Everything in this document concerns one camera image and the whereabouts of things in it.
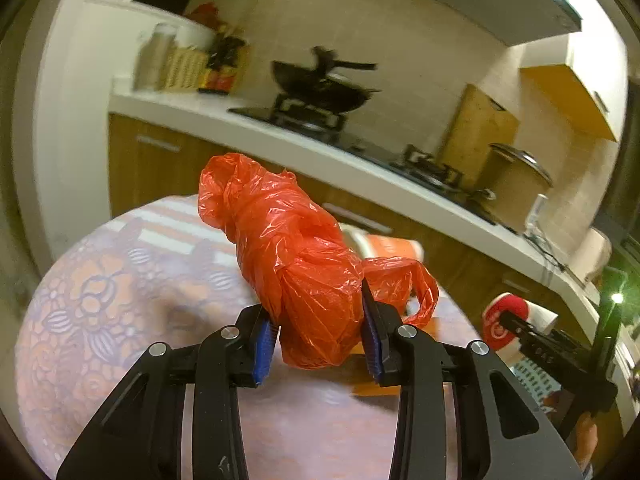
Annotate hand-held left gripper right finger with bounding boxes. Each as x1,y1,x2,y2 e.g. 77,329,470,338
361,277,583,480

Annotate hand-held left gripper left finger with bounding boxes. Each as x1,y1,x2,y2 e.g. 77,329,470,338
56,305,281,480

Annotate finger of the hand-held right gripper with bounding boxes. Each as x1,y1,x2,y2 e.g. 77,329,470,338
500,310,596,376

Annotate red and white paper cup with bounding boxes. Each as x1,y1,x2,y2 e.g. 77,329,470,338
481,292,558,366

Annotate orange paper cup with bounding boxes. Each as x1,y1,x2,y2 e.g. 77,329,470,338
344,227,427,267

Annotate red plastic bag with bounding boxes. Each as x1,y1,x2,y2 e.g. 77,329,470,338
197,152,441,371

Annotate person's right hand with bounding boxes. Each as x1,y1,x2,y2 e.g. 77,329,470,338
574,410,599,467

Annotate dotted patterned bag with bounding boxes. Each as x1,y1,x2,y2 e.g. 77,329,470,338
510,357,563,401

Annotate round floral-cloth table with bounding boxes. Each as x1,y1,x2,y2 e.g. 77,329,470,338
15,195,561,480

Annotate beige cooking pot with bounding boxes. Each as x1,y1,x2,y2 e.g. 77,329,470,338
477,157,551,233

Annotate metal pot lid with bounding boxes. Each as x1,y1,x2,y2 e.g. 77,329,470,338
487,142,553,188

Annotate black gas stove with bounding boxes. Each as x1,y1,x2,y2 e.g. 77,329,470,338
227,95,501,226

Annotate wooden base cabinets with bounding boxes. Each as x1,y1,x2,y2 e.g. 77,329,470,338
107,112,601,351

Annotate wooden cutting board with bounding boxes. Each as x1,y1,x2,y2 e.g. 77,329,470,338
437,82,521,186

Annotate white kitchen counter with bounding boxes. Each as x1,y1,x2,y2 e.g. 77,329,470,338
107,77,640,411

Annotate black wok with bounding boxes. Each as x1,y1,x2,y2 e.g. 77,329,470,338
270,47,383,113

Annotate dark sauce bottle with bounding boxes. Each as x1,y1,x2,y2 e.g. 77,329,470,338
225,35,251,95
205,35,231,93

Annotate beige utensil basket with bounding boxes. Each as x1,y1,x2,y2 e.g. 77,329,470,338
160,45,211,93

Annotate white jar with lid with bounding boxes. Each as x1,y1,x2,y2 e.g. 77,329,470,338
134,22,177,93

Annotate white container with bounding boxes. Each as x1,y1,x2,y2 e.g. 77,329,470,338
175,22,218,53

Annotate range hood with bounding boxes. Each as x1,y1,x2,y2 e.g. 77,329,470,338
330,0,583,48

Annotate long metal cabinet handle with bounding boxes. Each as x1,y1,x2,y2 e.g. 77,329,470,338
322,202,393,235

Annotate short metal cabinet handle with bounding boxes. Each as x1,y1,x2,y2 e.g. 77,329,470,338
136,134,182,153

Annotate yellow wall cabinet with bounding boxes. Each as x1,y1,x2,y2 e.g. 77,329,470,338
520,0,628,143

